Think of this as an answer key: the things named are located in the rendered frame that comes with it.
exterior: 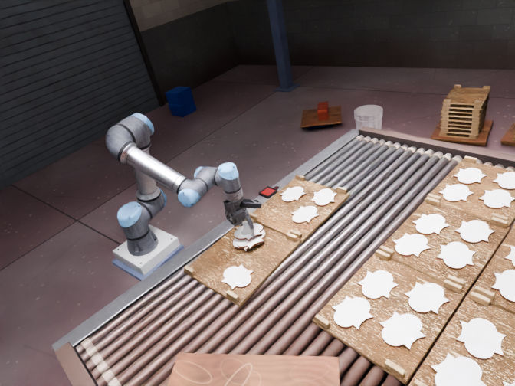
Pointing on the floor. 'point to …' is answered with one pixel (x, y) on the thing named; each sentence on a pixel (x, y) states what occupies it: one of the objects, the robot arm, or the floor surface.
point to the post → (275, 9)
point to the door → (19, 158)
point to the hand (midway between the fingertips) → (247, 230)
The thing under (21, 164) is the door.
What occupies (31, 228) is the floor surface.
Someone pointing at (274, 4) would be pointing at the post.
